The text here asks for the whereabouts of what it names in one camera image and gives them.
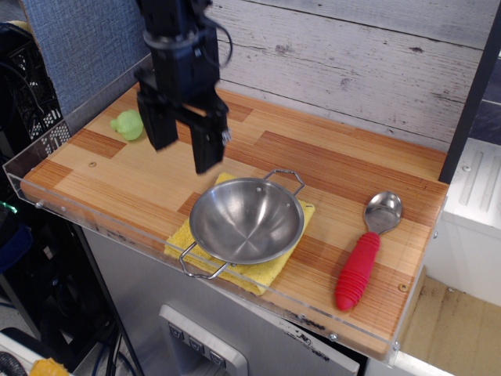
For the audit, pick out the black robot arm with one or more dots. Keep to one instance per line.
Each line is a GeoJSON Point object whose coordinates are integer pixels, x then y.
{"type": "Point", "coordinates": [171, 18]}

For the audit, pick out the clear acrylic table guard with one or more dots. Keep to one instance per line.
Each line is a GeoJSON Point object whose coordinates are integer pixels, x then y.
{"type": "Point", "coordinates": [128, 192]}

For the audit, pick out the black plastic crate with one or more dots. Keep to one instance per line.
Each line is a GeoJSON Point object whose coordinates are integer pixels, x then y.
{"type": "Point", "coordinates": [32, 107]}

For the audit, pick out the green toy figure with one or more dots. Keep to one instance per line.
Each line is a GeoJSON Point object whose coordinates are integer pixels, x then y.
{"type": "Point", "coordinates": [128, 124]}

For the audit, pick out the red handled metal spoon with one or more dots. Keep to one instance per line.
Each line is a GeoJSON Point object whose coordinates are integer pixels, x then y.
{"type": "Point", "coordinates": [382, 214]}

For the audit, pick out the white ribbed cabinet right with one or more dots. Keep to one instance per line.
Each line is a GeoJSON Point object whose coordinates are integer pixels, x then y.
{"type": "Point", "coordinates": [464, 251]}

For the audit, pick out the stainless steel appliance below table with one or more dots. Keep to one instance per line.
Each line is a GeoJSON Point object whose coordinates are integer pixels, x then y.
{"type": "Point", "coordinates": [178, 325]}

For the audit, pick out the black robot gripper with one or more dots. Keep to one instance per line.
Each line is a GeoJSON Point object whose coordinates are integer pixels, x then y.
{"type": "Point", "coordinates": [185, 72]}

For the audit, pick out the steel bowl with wire handles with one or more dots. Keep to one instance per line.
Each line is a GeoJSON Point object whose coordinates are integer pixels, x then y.
{"type": "Point", "coordinates": [247, 221]}

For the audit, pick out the yellow object bottom left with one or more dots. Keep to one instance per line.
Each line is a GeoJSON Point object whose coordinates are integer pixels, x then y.
{"type": "Point", "coordinates": [48, 367]}

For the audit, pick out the yellow folded cloth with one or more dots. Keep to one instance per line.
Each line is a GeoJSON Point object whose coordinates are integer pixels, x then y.
{"type": "Point", "coordinates": [255, 279]}

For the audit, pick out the dark grey right post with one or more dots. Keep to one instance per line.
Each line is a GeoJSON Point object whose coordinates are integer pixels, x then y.
{"type": "Point", "coordinates": [477, 90]}

